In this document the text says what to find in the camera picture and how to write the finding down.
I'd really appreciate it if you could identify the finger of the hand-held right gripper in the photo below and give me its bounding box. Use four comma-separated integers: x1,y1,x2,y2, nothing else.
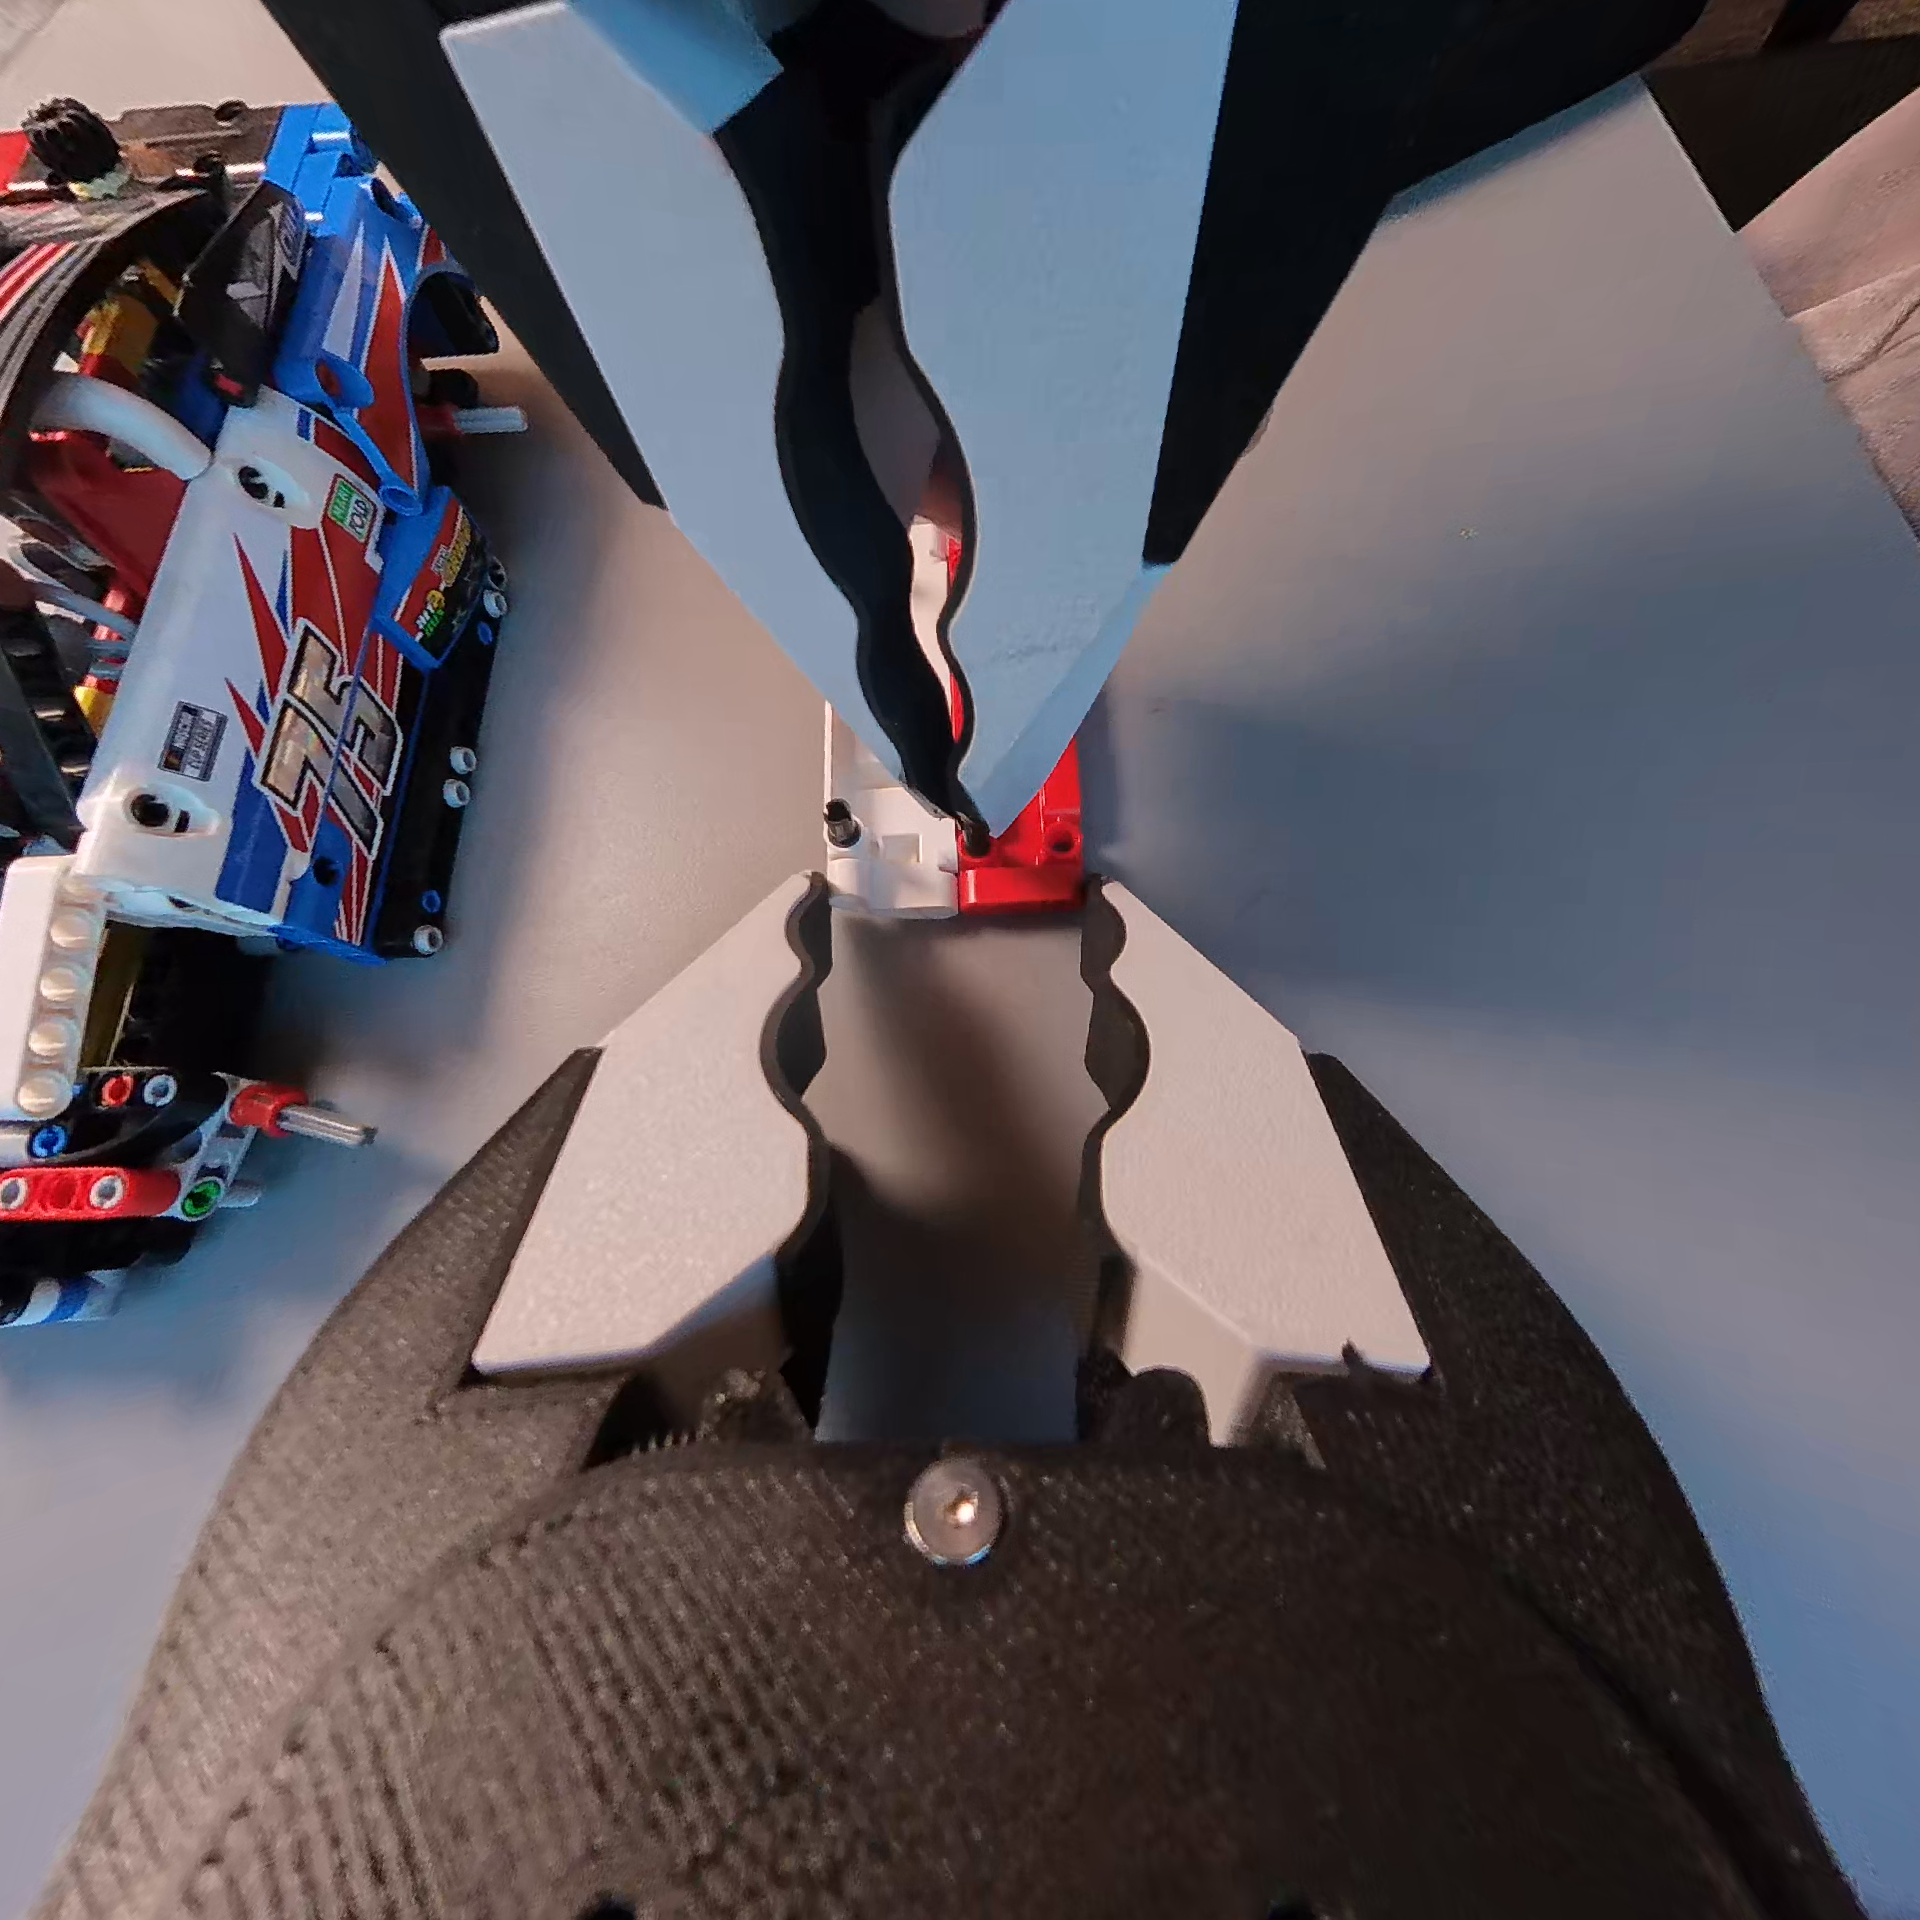
441,0,972,826
885,0,1249,846

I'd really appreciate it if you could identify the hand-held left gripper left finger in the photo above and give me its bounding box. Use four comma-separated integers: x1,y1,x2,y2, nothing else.
468,873,841,1415

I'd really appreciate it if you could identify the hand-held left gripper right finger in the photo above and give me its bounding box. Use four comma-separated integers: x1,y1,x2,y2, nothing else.
1079,879,1431,1451

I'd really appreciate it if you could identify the white and red lego panel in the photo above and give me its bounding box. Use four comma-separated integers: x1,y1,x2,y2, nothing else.
822,518,1086,921

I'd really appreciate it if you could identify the blue white lego race car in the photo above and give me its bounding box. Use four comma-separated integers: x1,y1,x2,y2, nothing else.
0,94,530,1329

